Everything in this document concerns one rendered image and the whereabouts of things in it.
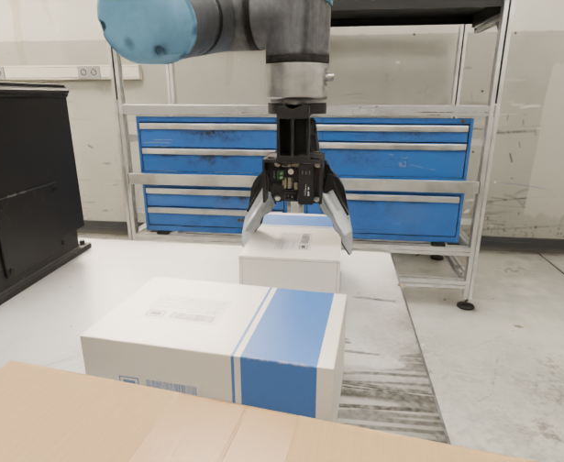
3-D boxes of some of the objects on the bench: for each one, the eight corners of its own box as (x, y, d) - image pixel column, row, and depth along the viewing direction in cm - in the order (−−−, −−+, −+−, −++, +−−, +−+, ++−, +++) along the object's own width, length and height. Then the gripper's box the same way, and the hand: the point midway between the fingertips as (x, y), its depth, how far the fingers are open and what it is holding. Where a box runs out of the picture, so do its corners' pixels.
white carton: (343, 375, 43) (347, 294, 41) (329, 471, 32) (334, 368, 30) (161, 350, 48) (154, 276, 45) (94, 429, 36) (79, 335, 34)
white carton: (267, 263, 72) (266, 212, 70) (338, 267, 71) (341, 214, 68) (240, 323, 53) (237, 255, 51) (337, 330, 52) (340, 260, 49)
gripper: (207, 103, 49) (215, 266, 55) (382, 104, 46) (370, 274, 52) (226, 102, 57) (232, 244, 63) (376, 102, 54) (367, 249, 60)
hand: (297, 250), depth 60 cm, fingers closed on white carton, 14 cm apart
